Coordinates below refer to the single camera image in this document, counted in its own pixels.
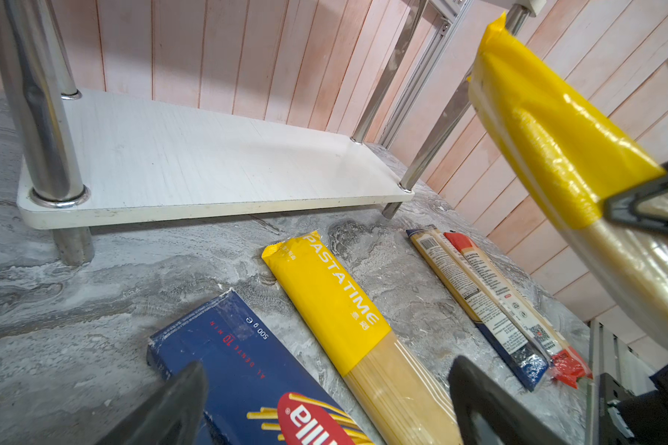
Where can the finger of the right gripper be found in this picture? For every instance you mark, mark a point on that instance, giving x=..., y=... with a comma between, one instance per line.
x=642, y=207

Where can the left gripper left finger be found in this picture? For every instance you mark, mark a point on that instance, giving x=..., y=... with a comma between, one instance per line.
x=172, y=415

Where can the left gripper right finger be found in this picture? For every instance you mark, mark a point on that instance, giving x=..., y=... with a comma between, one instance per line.
x=487, y=414

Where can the yellow pastatime spaghetti bag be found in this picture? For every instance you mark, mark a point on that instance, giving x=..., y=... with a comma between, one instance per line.
x=571, y=159
x=401, y=398

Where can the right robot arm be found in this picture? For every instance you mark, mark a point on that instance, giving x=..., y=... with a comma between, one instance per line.
x=627, y=403

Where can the white two-tier shelf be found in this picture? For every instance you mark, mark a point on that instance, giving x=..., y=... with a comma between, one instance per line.
x=94, y=158

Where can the blue-end spaghetti bag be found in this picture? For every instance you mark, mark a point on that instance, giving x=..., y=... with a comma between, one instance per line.
x=524, y=359

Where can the blue Barilla spaghetti box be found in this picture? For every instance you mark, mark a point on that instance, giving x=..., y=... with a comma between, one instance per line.
x=258, y=392

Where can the red-end spaghetti bag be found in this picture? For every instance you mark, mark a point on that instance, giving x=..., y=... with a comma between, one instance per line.
x=567, y=365

